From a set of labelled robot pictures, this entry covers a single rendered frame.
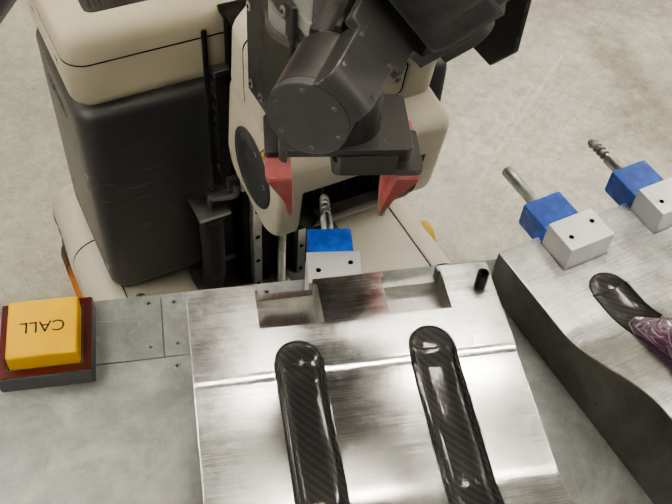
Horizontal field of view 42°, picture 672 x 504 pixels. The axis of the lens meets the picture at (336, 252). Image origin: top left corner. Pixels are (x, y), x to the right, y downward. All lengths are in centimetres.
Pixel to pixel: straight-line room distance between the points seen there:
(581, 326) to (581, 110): 163
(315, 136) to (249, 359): 21
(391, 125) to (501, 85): 173
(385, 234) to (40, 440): 94
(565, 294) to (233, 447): 34
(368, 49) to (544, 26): 211
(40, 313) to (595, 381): 48
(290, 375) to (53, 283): 127
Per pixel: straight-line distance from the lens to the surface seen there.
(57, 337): 79
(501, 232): 202
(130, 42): 116
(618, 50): 264
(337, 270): 79
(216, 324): 71
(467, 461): 68
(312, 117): 56
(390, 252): 156
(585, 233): 83
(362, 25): 57
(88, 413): 79
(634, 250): 87
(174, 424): 77
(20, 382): 80
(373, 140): 67
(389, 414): 68
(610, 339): 79
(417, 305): 77
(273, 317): 75
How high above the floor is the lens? 147
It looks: 50 degrees down
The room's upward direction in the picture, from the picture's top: 5 degrees clockwise
